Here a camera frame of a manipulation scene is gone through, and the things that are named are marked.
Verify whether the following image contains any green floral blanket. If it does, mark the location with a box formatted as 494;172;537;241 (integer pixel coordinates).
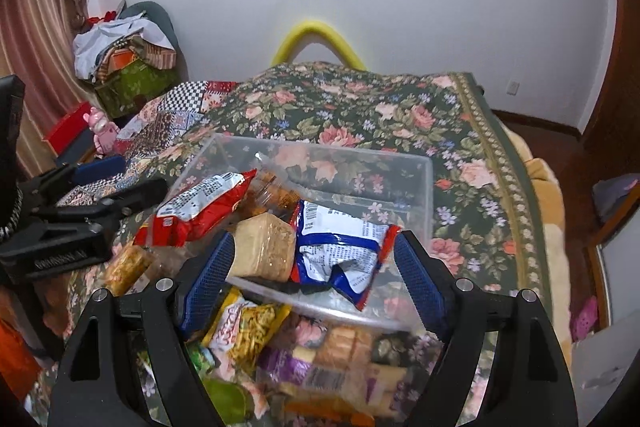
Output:
40;62;551;427

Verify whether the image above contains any yellow fleece blanket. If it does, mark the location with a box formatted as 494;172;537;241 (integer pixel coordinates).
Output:
500;127;575;358

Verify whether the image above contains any yellow foam tube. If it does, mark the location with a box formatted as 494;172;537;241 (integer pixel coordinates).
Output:
270;21;366;70

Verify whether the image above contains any pink slipper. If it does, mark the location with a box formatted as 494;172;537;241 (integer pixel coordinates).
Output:
570;297;600;342

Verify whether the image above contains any clear plastic storage bin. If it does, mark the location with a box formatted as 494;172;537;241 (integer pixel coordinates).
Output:
135;133;435;333

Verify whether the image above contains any clear bag of orange snacks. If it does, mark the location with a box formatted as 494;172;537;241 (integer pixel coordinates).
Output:
240;169;301;225

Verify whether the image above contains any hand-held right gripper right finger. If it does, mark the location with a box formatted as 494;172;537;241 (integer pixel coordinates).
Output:
394;229;591;427

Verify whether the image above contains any patchwork quilt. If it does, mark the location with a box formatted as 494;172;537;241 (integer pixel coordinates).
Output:
60;79;241;208

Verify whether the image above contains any grey-green chair back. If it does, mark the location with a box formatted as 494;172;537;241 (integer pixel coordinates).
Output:
117;1;177;54

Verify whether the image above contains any blue and white snack packet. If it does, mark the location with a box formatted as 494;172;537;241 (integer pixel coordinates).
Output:
291;199;402;312

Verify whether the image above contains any purple label snack packet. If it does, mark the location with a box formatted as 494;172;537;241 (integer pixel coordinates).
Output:
257;342;371;403

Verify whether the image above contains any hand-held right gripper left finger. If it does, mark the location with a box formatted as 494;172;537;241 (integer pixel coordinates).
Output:
47;232;237;427

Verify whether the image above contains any pile of clothes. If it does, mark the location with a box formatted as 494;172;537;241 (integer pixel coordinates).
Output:
74;0;177;84

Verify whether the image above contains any yellow and red snack packet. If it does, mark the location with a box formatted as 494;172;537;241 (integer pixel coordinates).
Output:
202;287;293;368

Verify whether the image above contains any brown cake packet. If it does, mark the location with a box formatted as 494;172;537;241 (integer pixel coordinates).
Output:
320;324;376;362

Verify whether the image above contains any orange snack packet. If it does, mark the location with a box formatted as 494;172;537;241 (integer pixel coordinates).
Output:
280;397;377;427

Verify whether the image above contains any purple cloth on chair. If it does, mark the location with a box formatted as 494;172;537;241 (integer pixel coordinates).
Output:
592;173;640;224

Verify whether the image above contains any beige cracker block packet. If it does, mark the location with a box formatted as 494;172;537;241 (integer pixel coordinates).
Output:
227;213;298;283

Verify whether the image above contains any striped brown curtain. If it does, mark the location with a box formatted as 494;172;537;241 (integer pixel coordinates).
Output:
0;0;103;180

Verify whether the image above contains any red box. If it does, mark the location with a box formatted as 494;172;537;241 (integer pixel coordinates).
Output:
44;102;94;158

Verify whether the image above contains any green snack packet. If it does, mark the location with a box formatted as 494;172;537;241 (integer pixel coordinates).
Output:
187;342;257;427

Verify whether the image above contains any white cardboard box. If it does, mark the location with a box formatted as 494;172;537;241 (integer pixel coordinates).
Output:
570;321;632;427

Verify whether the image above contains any pale yellow snack packet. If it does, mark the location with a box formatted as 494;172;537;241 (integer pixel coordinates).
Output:
367;359;410;403

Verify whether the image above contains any green cardboard box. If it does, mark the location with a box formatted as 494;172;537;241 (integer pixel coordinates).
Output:
95;59;182;120

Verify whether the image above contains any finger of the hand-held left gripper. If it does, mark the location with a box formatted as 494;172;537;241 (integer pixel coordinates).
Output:
35;178;169;233
22;155;127;204

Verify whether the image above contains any clear pack of yellow biscuits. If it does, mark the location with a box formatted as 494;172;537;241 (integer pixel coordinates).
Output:
102;244;157;298

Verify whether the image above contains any pink toy figure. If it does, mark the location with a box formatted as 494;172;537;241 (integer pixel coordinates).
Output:
82;107;122;156

